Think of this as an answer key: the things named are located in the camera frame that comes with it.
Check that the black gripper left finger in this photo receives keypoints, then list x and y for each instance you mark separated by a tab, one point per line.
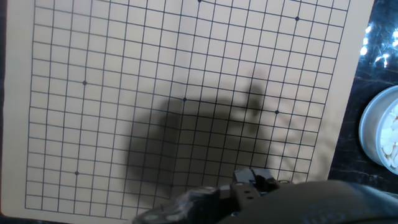
186	207

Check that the white bowl of white stones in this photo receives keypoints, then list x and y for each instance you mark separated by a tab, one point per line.
382	130

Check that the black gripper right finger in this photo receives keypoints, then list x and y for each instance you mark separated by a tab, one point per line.
248	183

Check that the tan go board mat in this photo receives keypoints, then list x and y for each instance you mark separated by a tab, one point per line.
155	77

